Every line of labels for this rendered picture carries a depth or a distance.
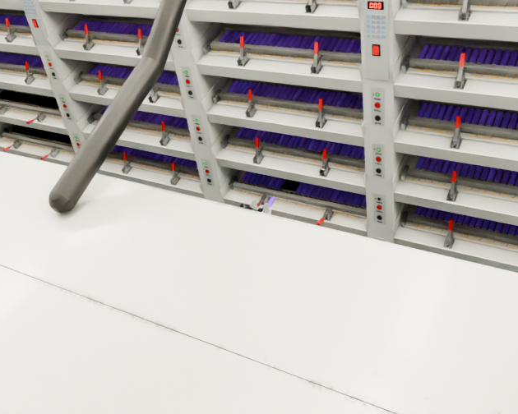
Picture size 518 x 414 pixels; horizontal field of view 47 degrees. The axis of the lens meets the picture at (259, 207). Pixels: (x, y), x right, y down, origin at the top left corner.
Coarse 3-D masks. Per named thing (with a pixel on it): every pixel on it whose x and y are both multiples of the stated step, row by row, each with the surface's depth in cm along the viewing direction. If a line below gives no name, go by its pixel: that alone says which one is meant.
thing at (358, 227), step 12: (228, 180) 236; (228, 192) 237; (228, 204) 238; (240, 204) 234; (276, 204) 227; (288, 204) 225; (288, 216) 224; (300, 216) 220; (312, 216) 218; (336, 216) 215; (336, 228) 215; (348, 228) 212; (360, 228) 209
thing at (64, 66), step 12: (48, 12) 232; (60, 12) 236; (48, 24) 233; (48, 36) 234; (48, 48) 239; (60, 60) 241; (72, 60) 247; (48, 72) 247; (60, 72) 243; (60, 84) 247; (60, 108) 257; (72, 108) 253; (84, 108) 257; (72, 132) 262; (72, 144) 267
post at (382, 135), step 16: (400, 48) 170; (368, 80) 174; (384, 80) 171; (368, 96) 177; (384, 96) 174; (368, 112) 180; (384, 112) 177; (368, 128) 183; (384, 128) 180; (368, 144) 186; (384, 144) 184; (368, 160) 190; (400, 160) 192; (368, 176) 194; (368, 192) 197; (384, 192) 194; (368, 208) 201; (400, 208) 204; (368, 224) 205; (384, 224) 202
